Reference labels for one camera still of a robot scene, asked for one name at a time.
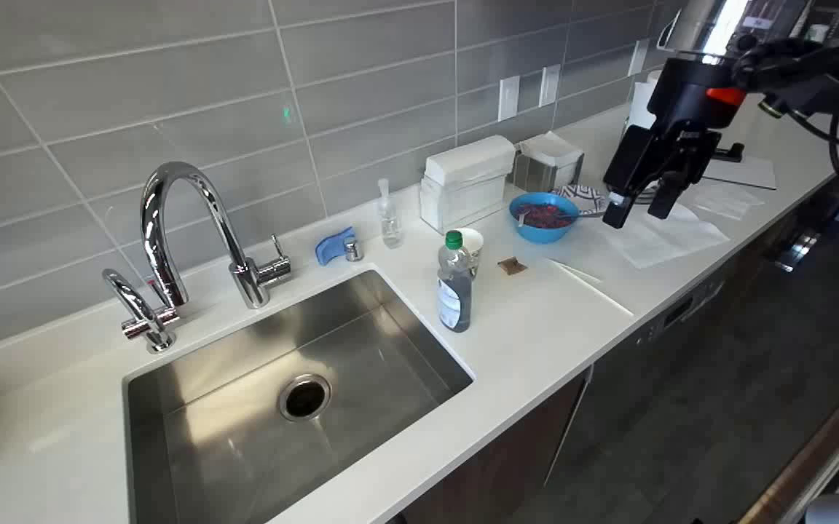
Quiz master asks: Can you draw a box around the round sink drain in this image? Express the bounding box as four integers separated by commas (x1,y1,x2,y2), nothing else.
275,373,334,421

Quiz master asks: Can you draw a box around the black bracket object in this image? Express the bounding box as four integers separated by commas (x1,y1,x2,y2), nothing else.
714,139,749,165

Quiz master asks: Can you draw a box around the tall chrome gooseneck faucet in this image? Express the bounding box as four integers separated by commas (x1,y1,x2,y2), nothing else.
136,159,297,315

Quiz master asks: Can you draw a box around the white flat board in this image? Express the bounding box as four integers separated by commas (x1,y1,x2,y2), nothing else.
705,150,779,191

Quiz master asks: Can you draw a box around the patterned small plate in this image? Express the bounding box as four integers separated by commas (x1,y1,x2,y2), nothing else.
562,182,609,219

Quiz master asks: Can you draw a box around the blue sponge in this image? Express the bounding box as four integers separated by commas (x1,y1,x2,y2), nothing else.
312,225,361,267

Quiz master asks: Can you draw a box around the small chrome side tap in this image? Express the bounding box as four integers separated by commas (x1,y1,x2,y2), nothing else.
98,267,185,354

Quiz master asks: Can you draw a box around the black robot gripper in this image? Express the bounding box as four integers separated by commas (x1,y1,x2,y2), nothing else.
600,121,724,233

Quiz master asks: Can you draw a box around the small brown square piece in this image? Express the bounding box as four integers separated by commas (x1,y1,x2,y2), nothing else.
495,254,530,278

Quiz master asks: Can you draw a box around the metal napkin box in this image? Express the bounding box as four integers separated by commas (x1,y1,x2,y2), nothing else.
510,127,589,196

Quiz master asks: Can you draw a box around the small clear plastic bottle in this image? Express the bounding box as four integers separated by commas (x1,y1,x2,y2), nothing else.
375,174,404,251

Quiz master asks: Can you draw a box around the clear dish soap bottle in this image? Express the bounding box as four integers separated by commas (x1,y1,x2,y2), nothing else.
434,244,476,335

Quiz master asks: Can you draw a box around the white wall outlet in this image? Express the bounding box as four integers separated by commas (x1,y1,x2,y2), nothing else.
627,38,656,78
495,72,523,124
536,62,564,110

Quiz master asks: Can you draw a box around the wooden framed panel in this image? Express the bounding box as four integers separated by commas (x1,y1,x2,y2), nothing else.
737,388,839,524

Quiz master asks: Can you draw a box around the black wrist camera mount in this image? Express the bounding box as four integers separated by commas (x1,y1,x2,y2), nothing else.
644,53,749,134

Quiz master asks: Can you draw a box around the metal cabinet handle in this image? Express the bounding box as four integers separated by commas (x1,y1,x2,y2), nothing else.
771,229,825,277

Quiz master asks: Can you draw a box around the blue bowl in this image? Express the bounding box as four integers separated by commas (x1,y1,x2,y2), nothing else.
507,190,583,248

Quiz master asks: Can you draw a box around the thin white paper sheet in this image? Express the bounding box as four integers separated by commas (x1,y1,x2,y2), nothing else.
682,178,774,228

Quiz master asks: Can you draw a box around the stainless steel sink basin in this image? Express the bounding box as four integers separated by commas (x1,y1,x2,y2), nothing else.
123,267,475,524

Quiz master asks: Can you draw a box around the clear plastic sheet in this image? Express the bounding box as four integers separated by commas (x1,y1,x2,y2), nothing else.
602,198,734,274

